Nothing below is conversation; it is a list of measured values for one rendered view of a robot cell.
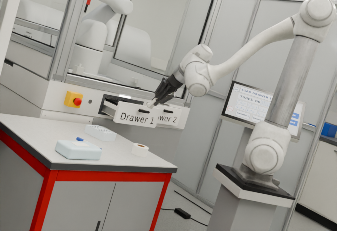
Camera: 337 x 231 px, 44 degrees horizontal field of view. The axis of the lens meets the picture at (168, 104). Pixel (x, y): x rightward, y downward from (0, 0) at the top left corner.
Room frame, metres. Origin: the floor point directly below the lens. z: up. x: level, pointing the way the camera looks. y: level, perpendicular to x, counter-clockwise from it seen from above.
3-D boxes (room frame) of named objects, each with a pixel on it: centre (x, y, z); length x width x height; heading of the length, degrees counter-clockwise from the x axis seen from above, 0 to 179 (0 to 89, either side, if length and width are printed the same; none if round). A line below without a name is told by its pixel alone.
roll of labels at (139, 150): (1.79, 0.06, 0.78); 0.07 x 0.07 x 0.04
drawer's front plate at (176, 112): (2.49, 0.02, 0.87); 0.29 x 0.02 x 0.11; 136
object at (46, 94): (2.63, 0.55, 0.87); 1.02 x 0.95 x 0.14; 136
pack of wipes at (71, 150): (1.49, 0.27, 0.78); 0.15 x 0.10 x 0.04; 139
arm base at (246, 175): (1.91, -0.50, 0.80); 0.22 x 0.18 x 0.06; 104
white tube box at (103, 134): (1.90, 0.27, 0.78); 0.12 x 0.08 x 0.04; 60
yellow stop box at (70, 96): (2.02, 0.45, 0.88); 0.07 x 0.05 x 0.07; 136
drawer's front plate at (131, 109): (2.17, 0.14, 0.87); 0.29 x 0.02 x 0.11; 136
